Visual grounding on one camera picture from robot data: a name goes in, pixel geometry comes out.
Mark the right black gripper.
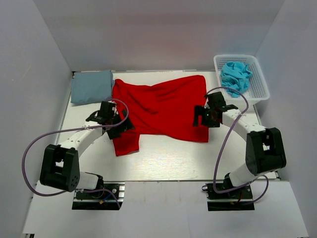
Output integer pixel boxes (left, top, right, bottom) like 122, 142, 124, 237
193, 105, 220, 127

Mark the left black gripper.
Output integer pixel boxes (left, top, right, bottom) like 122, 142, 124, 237
107, 109, 135, 139

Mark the red t shirt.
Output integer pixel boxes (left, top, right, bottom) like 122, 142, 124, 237
112, 75, 209, 156

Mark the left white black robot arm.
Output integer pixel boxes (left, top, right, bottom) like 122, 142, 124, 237
40, 98, 134, 198

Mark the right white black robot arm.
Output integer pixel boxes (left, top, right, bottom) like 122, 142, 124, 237
193, 87, 286, 198

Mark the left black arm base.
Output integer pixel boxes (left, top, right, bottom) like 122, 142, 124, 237
72, 182, 125, 211

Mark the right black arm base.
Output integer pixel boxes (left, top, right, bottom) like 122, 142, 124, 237
202, 183, 255, 211

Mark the crumpled light blue t shirt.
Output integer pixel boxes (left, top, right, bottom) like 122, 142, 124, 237
220, 61, 253, 98

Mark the folded grey-blue t shirt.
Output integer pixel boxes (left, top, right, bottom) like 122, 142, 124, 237
71, 70, 114, 105

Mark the white plastic basket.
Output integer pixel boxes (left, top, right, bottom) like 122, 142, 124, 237
213, 54, 270, 106

